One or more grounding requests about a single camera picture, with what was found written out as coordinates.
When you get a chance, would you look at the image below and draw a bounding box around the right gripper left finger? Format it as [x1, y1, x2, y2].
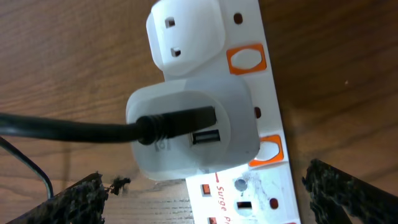
[7, 172, 131, 224]

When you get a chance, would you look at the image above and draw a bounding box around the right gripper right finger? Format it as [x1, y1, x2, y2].
[302, 159, 397, 224]

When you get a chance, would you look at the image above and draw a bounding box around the black USB charging cable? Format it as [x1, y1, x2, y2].
[0, 105, 218, 200]

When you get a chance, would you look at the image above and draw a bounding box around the white power strip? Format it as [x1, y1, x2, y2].
[146, 1, 300, 223]

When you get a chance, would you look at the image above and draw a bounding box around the white USB wall charger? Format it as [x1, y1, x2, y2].
[125, 76, 261, 181]

